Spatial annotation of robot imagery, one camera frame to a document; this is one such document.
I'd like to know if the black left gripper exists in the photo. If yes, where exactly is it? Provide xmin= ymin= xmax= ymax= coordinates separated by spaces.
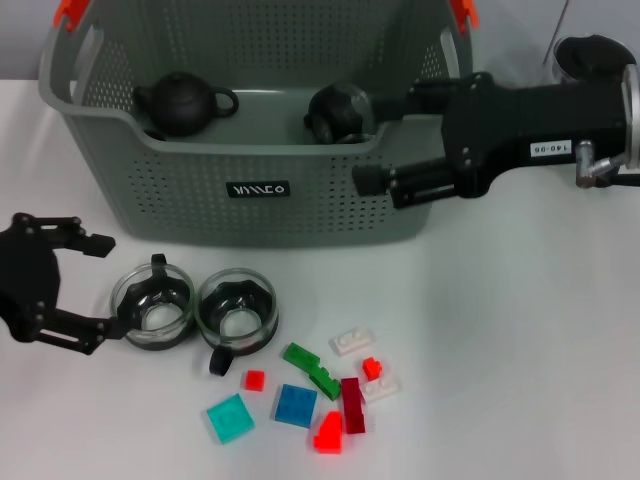
xmin=0 ymin=212 xmax=126 ymax=357

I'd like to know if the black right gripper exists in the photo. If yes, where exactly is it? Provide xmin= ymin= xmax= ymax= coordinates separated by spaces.
xmin=351 ymin=71 xmax=629 ymax=210

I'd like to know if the grey-green perforated storage basket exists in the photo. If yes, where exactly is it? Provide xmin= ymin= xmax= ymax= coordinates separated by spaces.
xmin=38 ymin=0 xmax=485 ymax=250

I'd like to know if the teal flat square block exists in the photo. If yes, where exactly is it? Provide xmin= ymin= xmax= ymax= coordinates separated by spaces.
xmin=205 ymin=393 xmax=256 ymax=445

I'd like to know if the white flat building block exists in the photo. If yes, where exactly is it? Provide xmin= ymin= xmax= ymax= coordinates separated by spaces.
xmin=329 ymin=328 xmax=376 ymax=357
xmin=360 ymin=375 xmax=402 ymax=404

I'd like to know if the green long building block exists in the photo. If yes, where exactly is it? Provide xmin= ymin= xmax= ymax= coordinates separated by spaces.
xmin=282 ymin=342 xmax=343 ymax=401

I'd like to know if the blue flat square block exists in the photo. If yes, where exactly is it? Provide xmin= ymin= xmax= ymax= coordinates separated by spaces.
xmin=272 ymin=383 xmax=318 ymax=429

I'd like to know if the bright red slope block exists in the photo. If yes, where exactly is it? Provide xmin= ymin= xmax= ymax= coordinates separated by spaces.
xmin=313 ymin=410 xmax=345 ymax=454

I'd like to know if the black clay teapot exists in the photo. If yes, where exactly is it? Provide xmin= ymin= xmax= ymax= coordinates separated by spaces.
xmin=132 ymin=71 xmax=240 ymax=139

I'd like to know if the dark red building brick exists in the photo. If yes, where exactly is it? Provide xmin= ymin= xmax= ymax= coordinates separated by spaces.
xmin=340 ymin=377 xmax=368 ymax=435

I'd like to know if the orange basket handle clip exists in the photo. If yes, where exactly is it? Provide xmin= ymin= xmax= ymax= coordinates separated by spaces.
xmin=53 ymin=0 xmax=90 ymax=31
xmin=448 ymin=0 xmax=480 ymax=34

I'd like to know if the right arm cable with connector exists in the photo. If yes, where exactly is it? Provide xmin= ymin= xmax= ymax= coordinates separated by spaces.
xmin=573 ymin=139 xmax=640 ymax=190

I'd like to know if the glass pitcher with black handle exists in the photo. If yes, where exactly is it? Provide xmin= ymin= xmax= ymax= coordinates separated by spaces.
xmin=542 ymin=33 xmax=640 ymax=86

